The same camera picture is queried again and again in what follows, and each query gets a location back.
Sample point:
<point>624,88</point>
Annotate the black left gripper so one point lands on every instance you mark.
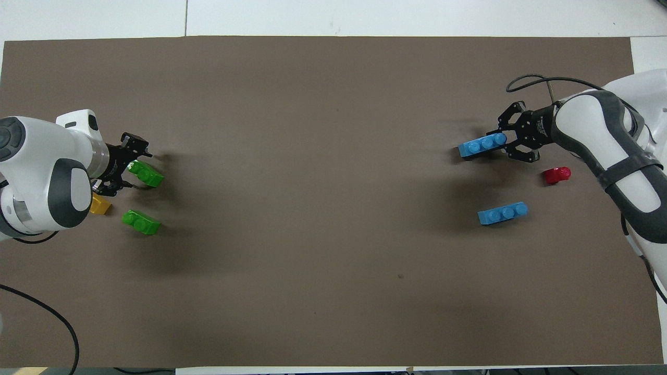
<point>115,166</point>

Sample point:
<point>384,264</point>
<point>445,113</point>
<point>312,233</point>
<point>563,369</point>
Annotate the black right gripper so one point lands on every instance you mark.
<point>536,127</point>

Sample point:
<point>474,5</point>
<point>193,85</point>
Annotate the green two-stud toy brick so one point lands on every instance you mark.
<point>147,175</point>
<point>141,223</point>

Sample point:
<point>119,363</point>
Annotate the blue three-stud toy brick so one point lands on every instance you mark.
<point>503,213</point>
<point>482,145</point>

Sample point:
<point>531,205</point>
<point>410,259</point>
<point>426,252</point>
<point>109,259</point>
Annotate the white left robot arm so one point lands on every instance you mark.
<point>36,172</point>

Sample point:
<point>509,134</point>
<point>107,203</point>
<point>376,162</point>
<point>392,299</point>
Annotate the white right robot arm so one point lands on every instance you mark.
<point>620,146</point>

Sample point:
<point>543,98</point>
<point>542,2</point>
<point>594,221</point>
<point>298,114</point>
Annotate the yellow two-stud toy brick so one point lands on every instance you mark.
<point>101,207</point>

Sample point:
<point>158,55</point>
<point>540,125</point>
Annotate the red one-stud toy brick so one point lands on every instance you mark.
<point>557,175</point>

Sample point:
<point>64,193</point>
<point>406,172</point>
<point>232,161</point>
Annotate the brown paper table mat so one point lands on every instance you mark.
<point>323,198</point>

